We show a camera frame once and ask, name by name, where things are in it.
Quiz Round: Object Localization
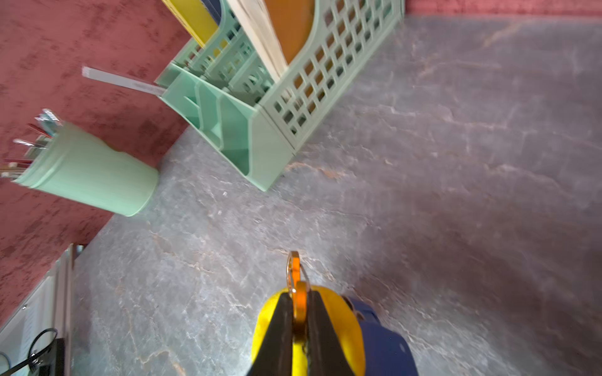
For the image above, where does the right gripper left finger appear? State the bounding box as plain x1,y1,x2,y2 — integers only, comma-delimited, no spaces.
247,291,293,375

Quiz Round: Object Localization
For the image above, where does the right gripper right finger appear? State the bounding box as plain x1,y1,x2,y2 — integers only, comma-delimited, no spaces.
307,290,354,375

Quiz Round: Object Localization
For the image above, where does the yellow blue doll decoration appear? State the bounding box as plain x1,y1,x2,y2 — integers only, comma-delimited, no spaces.
250,284,420,376

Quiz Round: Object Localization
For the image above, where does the gold carabiner clip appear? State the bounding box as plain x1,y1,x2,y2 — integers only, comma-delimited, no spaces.
286,251,310,375

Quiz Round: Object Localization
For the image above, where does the green plastic file organizer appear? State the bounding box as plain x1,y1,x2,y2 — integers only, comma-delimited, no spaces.
157,1,405,191

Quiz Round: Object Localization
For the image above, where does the green pencil cup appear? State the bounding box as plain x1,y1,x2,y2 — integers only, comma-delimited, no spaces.
14,122,159,217

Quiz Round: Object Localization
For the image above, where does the white ruler stick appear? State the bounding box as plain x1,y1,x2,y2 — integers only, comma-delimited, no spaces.
82,66,166,97

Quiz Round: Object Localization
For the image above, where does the pencils bundle in cup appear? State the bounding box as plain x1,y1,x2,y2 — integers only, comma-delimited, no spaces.
1,108,64,180

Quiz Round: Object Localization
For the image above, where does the papers and brown folder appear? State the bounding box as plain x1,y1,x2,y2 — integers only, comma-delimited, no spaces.
227,0,316,82

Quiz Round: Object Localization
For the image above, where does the yellow book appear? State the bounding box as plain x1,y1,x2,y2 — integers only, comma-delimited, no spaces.
162,0,218,48

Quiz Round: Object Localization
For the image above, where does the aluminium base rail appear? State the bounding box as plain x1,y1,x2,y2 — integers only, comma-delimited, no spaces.
1,244,84,375

